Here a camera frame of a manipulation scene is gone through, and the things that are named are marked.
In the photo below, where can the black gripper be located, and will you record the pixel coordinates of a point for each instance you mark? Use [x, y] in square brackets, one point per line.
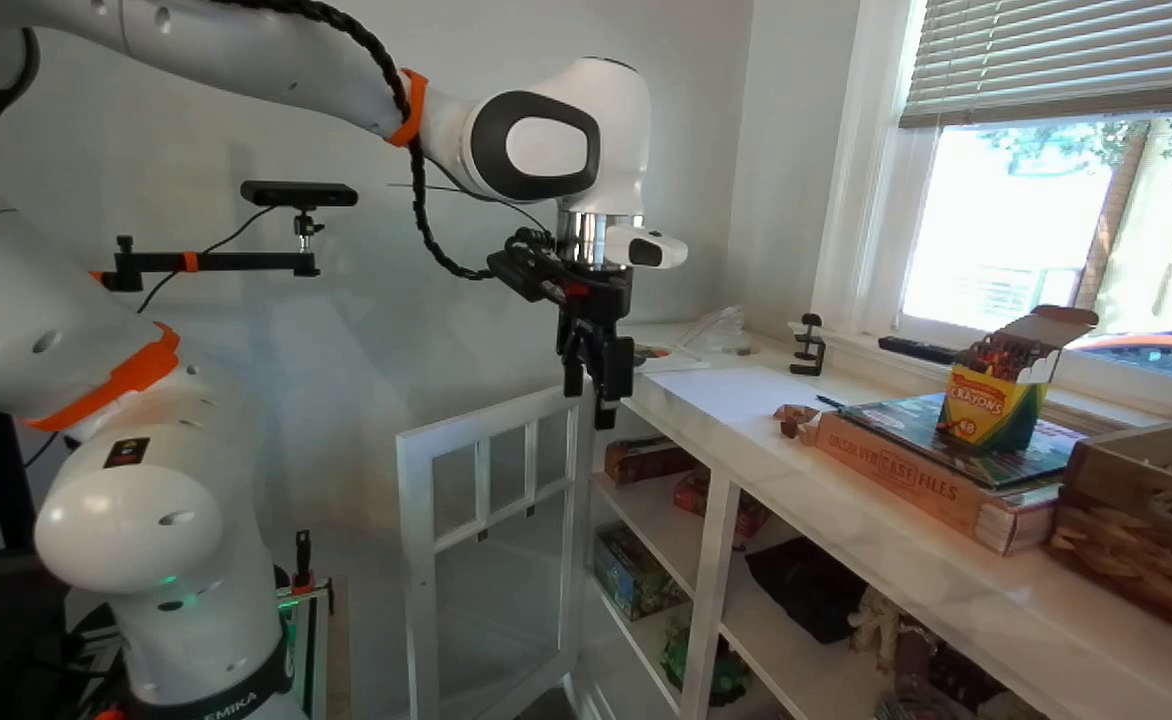
[590, 303]

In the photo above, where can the dark brown wooden block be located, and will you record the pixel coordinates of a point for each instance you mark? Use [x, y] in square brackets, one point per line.
[794, 419]

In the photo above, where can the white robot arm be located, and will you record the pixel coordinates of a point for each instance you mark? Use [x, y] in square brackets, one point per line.
[156, 507]

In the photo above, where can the white cabinet door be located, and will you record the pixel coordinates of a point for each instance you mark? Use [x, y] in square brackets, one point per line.
[493, 525]

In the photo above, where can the black clamp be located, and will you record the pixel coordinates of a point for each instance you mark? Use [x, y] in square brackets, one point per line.
[810, 346]

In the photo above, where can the white shelf cabinet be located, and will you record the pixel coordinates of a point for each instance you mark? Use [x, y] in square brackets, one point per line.
[1045, 633]

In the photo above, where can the dark book on game box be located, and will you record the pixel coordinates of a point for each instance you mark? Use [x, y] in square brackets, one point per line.
[1009, 452]

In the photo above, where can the black remote control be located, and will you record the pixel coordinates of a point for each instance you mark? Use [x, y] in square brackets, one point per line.
[918, 349]

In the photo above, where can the crayon box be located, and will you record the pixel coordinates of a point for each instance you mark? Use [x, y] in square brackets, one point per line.
[1013, 366]

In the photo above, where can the orange board game box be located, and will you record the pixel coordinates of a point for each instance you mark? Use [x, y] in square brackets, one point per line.
[997, 520]

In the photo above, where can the window blind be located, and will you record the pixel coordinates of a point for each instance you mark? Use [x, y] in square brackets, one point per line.
[995, 61]

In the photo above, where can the wooden crate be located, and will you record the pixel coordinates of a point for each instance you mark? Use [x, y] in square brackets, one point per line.
[1114, 518]

